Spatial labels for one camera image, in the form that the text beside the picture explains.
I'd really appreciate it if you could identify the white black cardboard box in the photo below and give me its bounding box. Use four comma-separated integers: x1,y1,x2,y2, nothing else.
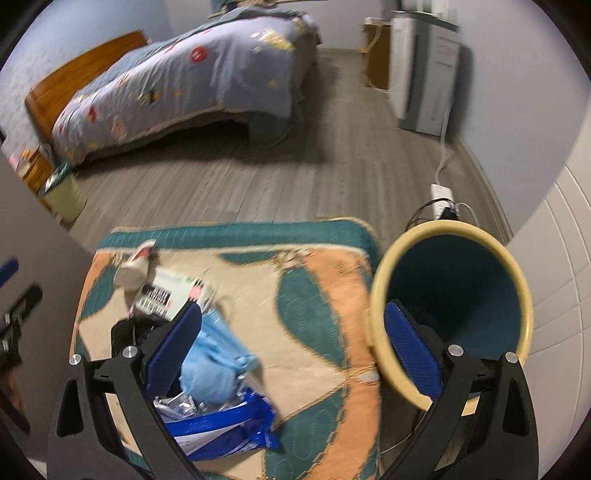
131,267,214,321

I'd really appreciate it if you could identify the blue white snack bag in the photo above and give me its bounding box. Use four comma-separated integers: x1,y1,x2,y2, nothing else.
153,373,280,461

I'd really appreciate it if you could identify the left human hand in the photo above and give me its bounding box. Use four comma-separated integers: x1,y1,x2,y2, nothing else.
0,369,26,414

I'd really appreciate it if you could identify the yellow teal trash bin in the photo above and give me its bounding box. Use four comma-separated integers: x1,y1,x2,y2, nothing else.
366,220,534,411

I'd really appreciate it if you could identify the patterned teal orange cushion mat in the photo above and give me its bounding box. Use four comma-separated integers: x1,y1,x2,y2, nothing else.
71,219,381,479

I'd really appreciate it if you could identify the wooden nightstand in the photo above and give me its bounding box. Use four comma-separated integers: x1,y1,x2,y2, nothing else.
17,147,53,195

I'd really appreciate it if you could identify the small green waste bin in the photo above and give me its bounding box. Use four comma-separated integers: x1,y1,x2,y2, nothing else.
39,163,87,224

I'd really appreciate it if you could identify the white power strip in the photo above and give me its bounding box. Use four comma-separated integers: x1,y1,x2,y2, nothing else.
430,184,458,220

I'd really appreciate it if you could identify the wooden headboard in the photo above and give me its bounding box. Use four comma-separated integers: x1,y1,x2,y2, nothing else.
25,31,147,145

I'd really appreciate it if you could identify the bed with blue quilt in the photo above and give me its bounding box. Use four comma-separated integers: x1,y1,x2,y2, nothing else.
52,7,320,165

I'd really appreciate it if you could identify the black plastic bag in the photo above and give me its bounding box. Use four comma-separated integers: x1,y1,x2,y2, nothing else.
110,314,170,364

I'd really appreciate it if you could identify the light blue plastic bag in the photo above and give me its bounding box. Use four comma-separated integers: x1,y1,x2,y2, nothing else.
180,308,259,405

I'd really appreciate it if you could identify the white power cable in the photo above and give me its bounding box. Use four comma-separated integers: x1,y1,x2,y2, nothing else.
434,101,456,186

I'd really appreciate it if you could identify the wooden tv cabinet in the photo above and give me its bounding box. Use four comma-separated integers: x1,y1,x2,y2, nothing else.
362,17,391,91

